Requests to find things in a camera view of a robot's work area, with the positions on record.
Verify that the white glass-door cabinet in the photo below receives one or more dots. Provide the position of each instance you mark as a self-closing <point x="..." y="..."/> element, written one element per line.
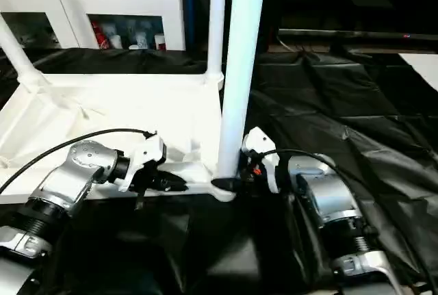
<point x="89" y="4"/>

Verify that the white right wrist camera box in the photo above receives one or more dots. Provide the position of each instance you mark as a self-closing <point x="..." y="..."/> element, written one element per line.
<point x="259" y="146"/>

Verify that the white flat sheet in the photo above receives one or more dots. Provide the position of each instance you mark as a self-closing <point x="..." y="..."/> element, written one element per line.
<point x="424" y="66"/>

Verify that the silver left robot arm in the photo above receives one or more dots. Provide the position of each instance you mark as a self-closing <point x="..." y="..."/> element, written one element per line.
<point x="61" y="178"/>

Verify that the black table mat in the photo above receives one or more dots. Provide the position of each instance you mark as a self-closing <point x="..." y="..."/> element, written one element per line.
<point x="342" y="124"/>

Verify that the white plastic table top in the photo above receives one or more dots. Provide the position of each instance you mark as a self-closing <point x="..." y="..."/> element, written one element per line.
<point x="102" y="103"/>

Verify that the black low cabinet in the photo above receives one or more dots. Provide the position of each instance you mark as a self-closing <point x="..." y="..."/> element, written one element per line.
<point x="342" y="1"/>

